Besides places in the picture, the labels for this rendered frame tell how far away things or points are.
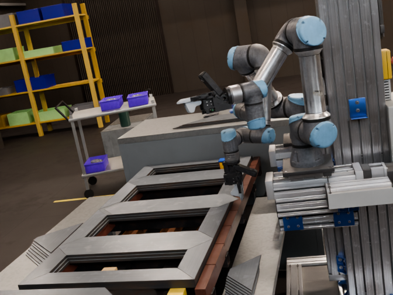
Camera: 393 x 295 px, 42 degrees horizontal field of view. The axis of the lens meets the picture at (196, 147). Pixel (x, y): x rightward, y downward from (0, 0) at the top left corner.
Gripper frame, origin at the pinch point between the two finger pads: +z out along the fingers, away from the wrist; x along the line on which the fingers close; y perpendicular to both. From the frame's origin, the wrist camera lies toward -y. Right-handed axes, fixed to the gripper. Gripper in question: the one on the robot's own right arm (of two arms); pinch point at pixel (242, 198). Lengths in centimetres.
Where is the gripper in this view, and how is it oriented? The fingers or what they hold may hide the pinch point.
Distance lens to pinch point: 256.7
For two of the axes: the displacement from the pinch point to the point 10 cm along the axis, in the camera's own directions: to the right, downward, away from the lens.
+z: 1.7, 9.6, 2.4
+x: -2.4, 2.8, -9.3
